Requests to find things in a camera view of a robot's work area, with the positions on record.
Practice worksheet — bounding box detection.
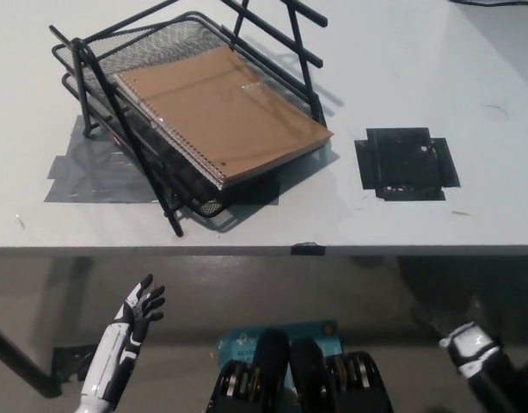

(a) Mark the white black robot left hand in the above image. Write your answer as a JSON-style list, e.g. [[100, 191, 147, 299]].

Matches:
[[83, 274, 168, 391]]

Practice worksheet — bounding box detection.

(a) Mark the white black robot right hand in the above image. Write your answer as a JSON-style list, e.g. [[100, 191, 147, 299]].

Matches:
[[438, 322, 506, 380]]

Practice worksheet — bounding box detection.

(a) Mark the brown spiral notebook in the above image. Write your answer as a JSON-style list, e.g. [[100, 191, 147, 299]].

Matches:
[[113, 45, 336, 193]]

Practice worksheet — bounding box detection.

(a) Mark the black robot body left block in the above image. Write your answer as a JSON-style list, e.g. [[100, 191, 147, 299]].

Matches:
[[210, 329, 291, 413]]

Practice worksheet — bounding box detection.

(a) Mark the black mesh file tray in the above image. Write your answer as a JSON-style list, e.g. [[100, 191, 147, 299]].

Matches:
[[48, 0, 336, 237]]

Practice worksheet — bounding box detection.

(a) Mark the black floor tape patch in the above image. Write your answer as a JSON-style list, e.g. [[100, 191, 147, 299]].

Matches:
[[52, 343, 104, 384]]

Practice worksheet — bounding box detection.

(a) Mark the teal router box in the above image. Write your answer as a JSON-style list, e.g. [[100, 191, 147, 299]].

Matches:
[[218, 318, 345, 375]]

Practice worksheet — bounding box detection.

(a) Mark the black table leg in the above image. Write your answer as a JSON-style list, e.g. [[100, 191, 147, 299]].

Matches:
[[0, 320, 63, 399]]

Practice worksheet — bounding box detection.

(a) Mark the grey tape patch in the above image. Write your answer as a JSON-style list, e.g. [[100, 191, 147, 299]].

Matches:
[[43, 114, 282, 206]]

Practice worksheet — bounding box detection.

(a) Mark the black tape square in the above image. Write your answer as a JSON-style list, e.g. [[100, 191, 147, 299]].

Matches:
[[353, 126, 461, 202]]

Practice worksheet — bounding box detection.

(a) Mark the black cable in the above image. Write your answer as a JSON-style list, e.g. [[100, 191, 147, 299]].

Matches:
[[448, 0, 528, 8]]

